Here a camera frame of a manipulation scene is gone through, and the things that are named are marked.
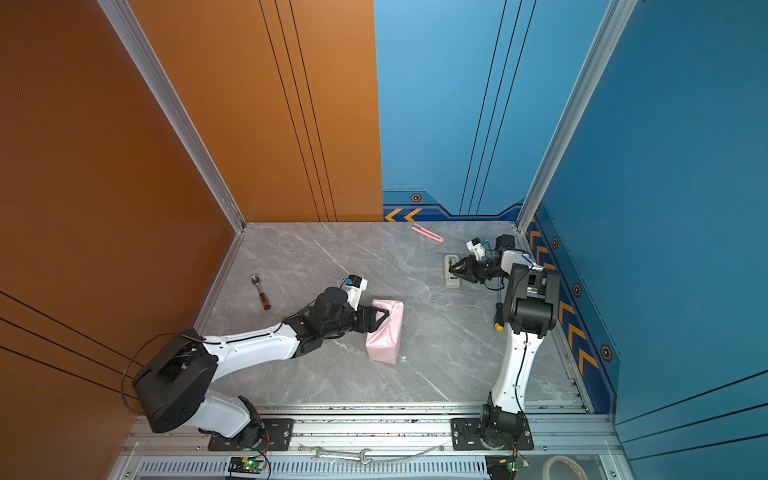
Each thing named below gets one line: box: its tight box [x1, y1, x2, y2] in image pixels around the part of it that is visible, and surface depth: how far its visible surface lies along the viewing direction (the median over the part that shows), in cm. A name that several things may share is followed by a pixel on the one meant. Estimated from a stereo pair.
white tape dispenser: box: [444, 254, 460, 288], surface depth 103 cm
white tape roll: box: [542, 455, 587, 480], surface depth 69 cm
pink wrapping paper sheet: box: [365, 299, 404, 365], surface depth 80 cm
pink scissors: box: [411, 223, 445, 243], surface depth 118 cm
